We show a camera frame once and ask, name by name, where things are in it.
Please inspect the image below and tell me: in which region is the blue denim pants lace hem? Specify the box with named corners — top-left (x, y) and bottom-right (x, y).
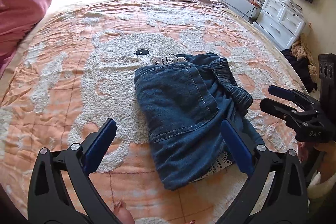
top-left (134, 53), bottom-right (263, 190)

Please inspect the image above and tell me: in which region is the person's right hand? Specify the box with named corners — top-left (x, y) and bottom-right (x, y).
top-left (297, 140), bottom-right (336, 185)

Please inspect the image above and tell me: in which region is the person's left hand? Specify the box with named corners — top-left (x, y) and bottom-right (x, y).
top-left (113, 201), bottom-right (135, 224)

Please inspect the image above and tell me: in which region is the tan crumpled cloth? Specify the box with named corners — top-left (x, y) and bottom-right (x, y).
top-left (291, 34), bottom-right (318, 83)

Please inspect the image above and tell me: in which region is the white drawer cabinet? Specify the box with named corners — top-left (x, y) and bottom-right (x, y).
top-left (253, 0), bottom-right (310, 51)

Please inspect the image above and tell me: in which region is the long white low cabinet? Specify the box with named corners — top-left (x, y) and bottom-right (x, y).
top-left (222, 0), bottom-right (261, 23)

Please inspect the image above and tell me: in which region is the orange white bedspread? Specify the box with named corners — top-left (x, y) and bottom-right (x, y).
top-left (1, 0), bottom-right (303, 223)

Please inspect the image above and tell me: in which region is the pink blanket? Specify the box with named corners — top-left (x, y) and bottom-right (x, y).
top-left (0, 0), bottom-right (52, 74)

